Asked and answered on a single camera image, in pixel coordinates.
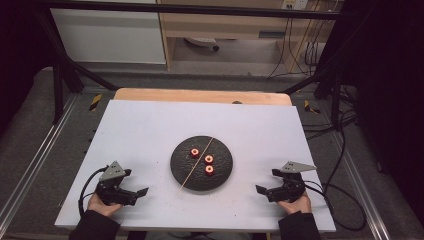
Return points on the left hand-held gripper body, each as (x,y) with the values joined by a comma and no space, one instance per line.
(111,193)

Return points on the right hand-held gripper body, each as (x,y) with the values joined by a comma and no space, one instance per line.
(289,190)

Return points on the round black textured plate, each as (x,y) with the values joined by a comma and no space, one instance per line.
(186,166)

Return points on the thin bamboo skewer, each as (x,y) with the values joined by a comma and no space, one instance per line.
(198,160)

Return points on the person's right hand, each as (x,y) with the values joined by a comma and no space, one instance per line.
(297,206)

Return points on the person's left hand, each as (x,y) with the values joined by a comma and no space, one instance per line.
(100,207)

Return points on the white board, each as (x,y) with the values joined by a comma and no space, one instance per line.
(140,140)

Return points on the wooden table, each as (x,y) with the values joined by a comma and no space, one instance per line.
(200,96)

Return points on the black curtain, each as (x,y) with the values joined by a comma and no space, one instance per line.
(16,50)
(390,100)

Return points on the white cabinet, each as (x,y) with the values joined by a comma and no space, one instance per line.
(110,36)

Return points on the white power strip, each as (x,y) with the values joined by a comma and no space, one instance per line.
(201,41)

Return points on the light wooden desk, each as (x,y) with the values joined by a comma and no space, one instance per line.
(226,28)

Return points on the aluminium rail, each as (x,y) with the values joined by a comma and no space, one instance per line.
(36,156)
(361,186)

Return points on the white wall socket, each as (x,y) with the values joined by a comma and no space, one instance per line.
(295,4)

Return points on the black metal frame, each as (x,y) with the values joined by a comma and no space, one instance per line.
(186,9)

